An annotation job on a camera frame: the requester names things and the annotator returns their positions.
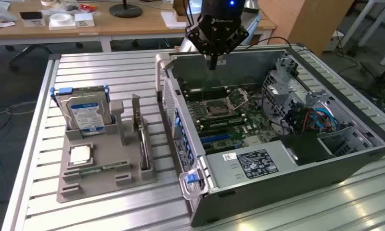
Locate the silver CPU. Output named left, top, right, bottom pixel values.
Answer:
left=69, top=145, right=92, bottom=166

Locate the white box with black top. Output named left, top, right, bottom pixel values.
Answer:
left=19, top=11, right=47, bottom=27

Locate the white tape roll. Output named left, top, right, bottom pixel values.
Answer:
left=49, top=13, right=71, bottom=25

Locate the metal socket cover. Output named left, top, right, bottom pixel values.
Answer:
left=227, top=88, right=248, bottom=108

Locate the blue wire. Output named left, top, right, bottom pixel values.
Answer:
left=311, top=108, right=337, bottom=132

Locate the green motherboard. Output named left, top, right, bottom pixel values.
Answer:
left=179, top=79, right=283, bottom=154

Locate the black chair base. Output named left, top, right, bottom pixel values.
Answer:
left=8, top=44, right=53, bottom=72

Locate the flat white box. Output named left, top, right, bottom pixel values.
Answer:
left=48, top=20, right=77, bottom=31

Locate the grey parts rack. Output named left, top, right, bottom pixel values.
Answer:
left=56, top=100, right=159, bottom=202

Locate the black installed RAM stick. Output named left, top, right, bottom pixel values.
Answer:
left=200, top=116, right=245, bottom=129

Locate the wooden desk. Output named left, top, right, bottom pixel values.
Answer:
left=0, top=0, right=277, bottom=52

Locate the graphics card with metal bracket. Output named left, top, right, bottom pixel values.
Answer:
left=131, top=93, right=153, bottom=172

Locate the CPU socket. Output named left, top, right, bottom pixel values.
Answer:
left=205, top=99, right=235, bottom=117

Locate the green RAM stick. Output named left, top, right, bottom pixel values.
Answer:
left=79, top=161, right=125, bottom=174

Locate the black round lamp base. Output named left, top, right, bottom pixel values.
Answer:
left=108, top=0, right=144, bottom=18

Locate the grey metal disk bay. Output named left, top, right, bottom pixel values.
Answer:
left=317, top=125, right=375, bottom=157

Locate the blue expansion slot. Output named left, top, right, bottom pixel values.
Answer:
left=200, top=133, right=232, bottom=142

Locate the perforated metal drive cage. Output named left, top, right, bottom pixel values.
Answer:
left=263, top=54, right=309, bottom=121

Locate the red packet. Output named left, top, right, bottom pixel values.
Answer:
left=79, top=2, right=99, bottom=13

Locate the grey power supply unit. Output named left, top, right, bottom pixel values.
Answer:
left=205, top=141, right=301, bottom=188

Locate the open black PC case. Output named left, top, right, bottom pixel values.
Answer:
left=156, top=47, right=385, bottom=228

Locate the clear plastic bag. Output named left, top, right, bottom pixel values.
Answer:
left=0, top=0, right=19, bottom=22

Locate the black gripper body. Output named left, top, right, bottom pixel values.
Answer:
left=197, top=0, right=245, bottom=55

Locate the black cable behind case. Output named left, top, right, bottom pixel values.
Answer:
left=247, top=36, right=315, bottom=55

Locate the hard disk in blue caddy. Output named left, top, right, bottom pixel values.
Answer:
left=49, top=83, right=112, bottom=135

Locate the plain white box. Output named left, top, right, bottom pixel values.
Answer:
left=73, top=13, right=95, bottom=28

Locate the white paper stack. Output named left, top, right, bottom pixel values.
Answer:
left=161, top=11, right=189, bottom=29

